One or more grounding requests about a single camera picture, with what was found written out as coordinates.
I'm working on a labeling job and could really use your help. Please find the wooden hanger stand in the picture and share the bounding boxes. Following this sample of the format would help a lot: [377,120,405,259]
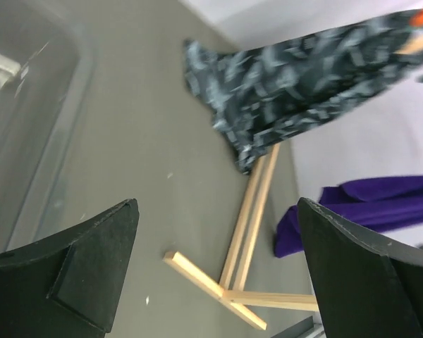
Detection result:
[163,144,319,330]

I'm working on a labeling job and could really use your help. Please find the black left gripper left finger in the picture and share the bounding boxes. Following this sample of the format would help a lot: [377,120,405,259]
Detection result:
[0,199,139,338]

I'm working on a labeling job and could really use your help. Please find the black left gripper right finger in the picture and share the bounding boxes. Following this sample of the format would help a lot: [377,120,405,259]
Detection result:
[298,198,423,338]

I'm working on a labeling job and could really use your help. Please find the purple sock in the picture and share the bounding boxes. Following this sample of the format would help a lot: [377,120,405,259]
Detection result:
[274,175,423,258]

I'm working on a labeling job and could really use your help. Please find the dark patterned sock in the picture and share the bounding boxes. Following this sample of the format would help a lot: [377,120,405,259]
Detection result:
[183,10,423,174]

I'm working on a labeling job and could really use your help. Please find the clear plastic bin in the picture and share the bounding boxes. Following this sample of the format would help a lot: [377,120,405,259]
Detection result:
[0,1,95,253]

